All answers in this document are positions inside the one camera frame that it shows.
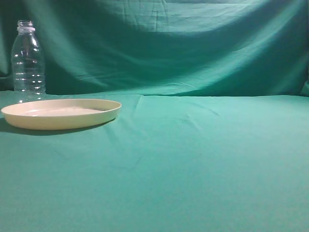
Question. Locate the clear empty plastic bottle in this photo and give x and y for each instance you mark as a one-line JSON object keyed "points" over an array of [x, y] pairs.
{"points": [[28, 64]]}

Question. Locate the cream plastic plate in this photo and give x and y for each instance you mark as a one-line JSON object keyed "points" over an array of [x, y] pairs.
{"points": [[64, 114]]}

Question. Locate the green cloth backdrop and cover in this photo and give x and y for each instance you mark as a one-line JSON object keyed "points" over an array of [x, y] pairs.
{"points": [[213, 133]]}

